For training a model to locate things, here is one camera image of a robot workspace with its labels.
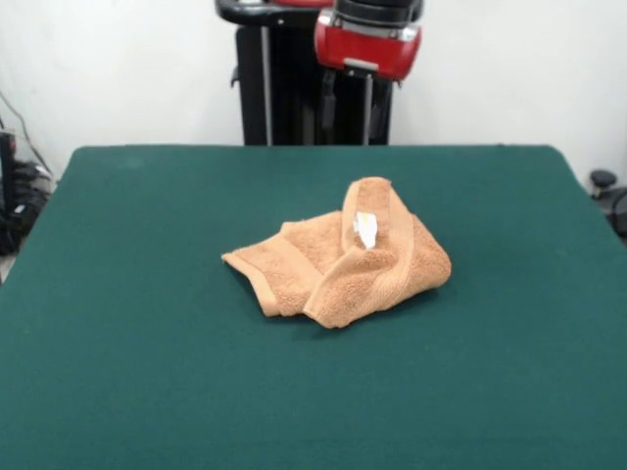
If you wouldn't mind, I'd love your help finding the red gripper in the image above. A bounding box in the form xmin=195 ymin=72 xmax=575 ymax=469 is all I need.
xmin=313 ymin=8 xmax=423 ymax=138

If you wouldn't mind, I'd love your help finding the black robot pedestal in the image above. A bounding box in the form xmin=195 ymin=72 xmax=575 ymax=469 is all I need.
xmin=214 ymin=0 xmax=399 ymax=147

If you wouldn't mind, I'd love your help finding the tan terry towel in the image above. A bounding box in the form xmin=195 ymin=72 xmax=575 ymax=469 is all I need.
xmin=220 ymin=177 xmax=453 ymax=330

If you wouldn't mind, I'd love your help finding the grey wall cable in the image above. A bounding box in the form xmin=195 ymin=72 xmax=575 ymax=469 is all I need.
xmin=0 ymin=90 xmax=55 ymax=178

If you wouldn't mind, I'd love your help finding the black round caster foot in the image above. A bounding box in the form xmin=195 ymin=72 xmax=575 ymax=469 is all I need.
xmin=589 ymin=168 xmax=627 ymax=246

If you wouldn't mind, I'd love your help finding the black cable bundle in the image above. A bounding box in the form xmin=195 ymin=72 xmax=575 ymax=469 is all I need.
xmin=9 ymin=160 xmax=56 ymax=249

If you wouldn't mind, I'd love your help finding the dark green table cloth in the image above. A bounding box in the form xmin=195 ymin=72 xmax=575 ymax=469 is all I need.
xmin=0 ymin=144 xmax=627 ymax=470

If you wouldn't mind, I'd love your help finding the black box device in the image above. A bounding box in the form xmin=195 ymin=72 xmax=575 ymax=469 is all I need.
xmin=0 ymin=130 xmax=19 ymax=255

